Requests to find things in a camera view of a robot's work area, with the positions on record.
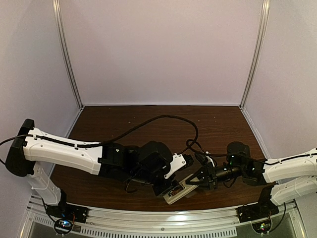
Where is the left aluminium corner post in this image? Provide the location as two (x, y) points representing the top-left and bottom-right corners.
(53, 0), (84, 110)

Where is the aluminium corner post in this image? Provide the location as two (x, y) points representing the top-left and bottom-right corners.
(239, 0), (270, 110)
(53, 0), (84, 110)

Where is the right aluminium corner post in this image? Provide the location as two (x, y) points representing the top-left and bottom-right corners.
(239, 0), (270, 110)

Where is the black cable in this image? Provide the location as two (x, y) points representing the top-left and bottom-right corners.
(185, 139), (317, 164)
(0, 115), (200, 164)

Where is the white slotted cable duct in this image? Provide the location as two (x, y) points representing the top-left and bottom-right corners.
(28, 215), (238, 238)

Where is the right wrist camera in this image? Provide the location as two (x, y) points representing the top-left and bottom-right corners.
(195, 152), (215, 173)

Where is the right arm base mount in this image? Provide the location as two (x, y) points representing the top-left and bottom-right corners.
(236, 202), (279, 223)

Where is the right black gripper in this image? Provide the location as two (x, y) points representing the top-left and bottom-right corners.
(186, 163), (245, 191)

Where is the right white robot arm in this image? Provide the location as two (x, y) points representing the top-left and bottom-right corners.
(186, 141), (317, 219)

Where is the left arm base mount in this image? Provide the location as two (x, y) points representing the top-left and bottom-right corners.
(46, 203), (88, 224)

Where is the white remote control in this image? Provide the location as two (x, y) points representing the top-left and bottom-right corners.
(163, 174), (198, 205)

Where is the left black cable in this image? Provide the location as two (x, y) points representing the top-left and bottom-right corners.
(0, 115), (200, 164)

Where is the aluminium front rail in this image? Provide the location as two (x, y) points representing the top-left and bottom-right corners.
(24, 202), (298, 230)

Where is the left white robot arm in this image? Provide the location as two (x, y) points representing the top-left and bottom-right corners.
(4, 119), (186, 220)

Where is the right black cable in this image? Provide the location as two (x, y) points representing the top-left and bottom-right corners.
(185, 139), (317, 164)

